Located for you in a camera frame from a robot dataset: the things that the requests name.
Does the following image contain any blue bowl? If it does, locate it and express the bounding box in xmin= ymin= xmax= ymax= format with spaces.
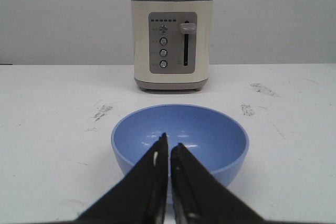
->
xmin=110 ymin=103 xmax=249 ymax=204

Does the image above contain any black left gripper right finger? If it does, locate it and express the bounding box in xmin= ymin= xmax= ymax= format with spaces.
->
xmin=171 ymin=143 xmax=263 ymax=221

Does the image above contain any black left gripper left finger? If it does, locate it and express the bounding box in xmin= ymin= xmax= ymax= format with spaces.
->
xmin=76 ymin=133 xmax=169 ymax=221

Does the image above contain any cream two-slot toaster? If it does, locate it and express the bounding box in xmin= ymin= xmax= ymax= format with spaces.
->
xmin=131 ymin=0 xmax=213 ymax=90

